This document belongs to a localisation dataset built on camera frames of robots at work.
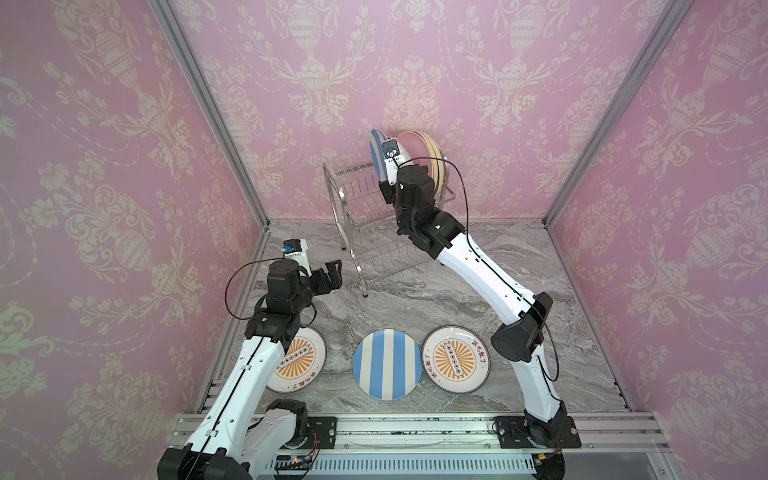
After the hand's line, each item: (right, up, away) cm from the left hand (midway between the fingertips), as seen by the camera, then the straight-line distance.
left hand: (328, 265), depth 77 cm
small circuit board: (-8, -48, -4) cm, 49 cm away
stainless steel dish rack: (+10, +12, +9) cm, 18 cm away
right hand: (+19, +25, -6) cm, 32 cm away
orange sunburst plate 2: (+35, -27, +8) cm, 45 cm away
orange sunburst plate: (-9, -28, +8) cm, 31 cm away
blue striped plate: (+15, -29, +8) cm, 33 cm away
